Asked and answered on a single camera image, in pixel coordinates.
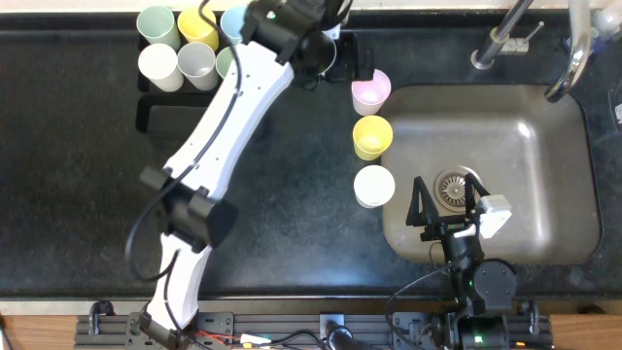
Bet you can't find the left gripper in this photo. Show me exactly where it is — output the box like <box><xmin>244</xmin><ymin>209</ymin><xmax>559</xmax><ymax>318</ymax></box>
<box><xmin>334</xmin><ymin>31</ymin><xmax>375</xmax><ymax>83</ymax></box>

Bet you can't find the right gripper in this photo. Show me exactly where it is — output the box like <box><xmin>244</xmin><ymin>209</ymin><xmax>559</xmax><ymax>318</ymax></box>
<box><xmin>405</xmin><ymin>172</ymin><xmax>492</xmax><ymax>243</ymax></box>

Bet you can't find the pink cup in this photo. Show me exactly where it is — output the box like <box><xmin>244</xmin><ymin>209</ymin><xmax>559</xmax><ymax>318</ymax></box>
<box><xmin>351</xmin><ymin>68</ymin><xmax>393</xmax><ymax>117</ymax></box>

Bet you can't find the white cup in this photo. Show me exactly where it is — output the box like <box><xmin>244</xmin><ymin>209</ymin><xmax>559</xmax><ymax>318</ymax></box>
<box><xmin>137</xmin><ymin>43</ymin><xmax>185</xmax><ymax>92</ymax></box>
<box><xmin>353</xmin><ymin>164</ymin><xmax>397</xmax><ymax>209</ymax></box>

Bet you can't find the yellow cup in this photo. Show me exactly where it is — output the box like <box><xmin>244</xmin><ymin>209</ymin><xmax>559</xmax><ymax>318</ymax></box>
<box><xmin>177</xmin><ymin>5</ymin><xmax>220</xmax><ymax>53</ymax></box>
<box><xmin>352</xmin><ymin>115</ymin><xmax>394</xmax><ymax>161</ymax></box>

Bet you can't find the steel sink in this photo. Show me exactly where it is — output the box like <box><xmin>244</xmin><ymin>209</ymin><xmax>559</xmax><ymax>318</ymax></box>
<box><xmin>380</xmin><ymin>85</ymin><xmax>604</xmax><ymax>266</ymax></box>

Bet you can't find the blue cup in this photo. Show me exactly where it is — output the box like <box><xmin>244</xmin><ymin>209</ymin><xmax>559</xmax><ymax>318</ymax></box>
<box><xmin>220</xmin><ymin>5</ymin><xmax>250</xmax><ymax>46</ymax></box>

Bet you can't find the green cup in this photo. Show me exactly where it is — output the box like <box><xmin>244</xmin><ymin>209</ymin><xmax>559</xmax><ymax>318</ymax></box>
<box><xmin>215</xmin><ymin>46</ymin><xmax>239</xmax><ymax>82</ymax></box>
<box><xmin>136</xmin><ymin>5</ymin><xmax>182</xmax><ymax>52</ymax></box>

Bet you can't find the grey cup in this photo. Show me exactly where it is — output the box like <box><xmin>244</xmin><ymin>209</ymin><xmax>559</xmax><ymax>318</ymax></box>
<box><xmin>177</xmin><ymin>41</ymin><xmax>220</xmax><ymax>91</ymax></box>

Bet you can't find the steel tap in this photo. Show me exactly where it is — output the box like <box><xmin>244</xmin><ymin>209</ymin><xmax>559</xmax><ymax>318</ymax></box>
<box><xmin>469</xmin><ymin>0</ymin><xmax>594</xmax><ymax>104</ymax></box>

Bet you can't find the black tray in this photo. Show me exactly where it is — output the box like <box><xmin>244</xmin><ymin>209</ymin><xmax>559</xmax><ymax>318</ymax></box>
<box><xmin>134</xmin><ymin>21</ymin><xmax>229</xmax><ymax>135</ymax></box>

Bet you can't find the blue soap bottle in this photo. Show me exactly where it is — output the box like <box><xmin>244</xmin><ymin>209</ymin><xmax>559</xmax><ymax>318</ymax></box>
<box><xmin>589</xmin><ymin>5</ymin><xmax>622</xmax><ymax>54</ymax></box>

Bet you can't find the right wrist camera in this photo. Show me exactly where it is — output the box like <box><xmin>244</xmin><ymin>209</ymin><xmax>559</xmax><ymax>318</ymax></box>
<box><xmin>454</xmin><ymin>193</ymin><xmax>513</xmax><ymax>239</ymax></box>

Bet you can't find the black cable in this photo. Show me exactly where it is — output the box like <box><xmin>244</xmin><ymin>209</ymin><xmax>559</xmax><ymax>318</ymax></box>
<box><xmin>385</xmin><ymin>242</ymin><xmax>468</xmax><ymax>350</ymax></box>
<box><xmin>123</xmin><ymin>0</ymin><xmax>244</xmax><ymax>341</ymax></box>

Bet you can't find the mounting rail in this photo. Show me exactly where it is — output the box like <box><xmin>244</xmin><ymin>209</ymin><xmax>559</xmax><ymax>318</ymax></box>
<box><xmin>75</xmin><ymin>299</ymin><xmax>555</xmax><ymax>350</ymax></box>

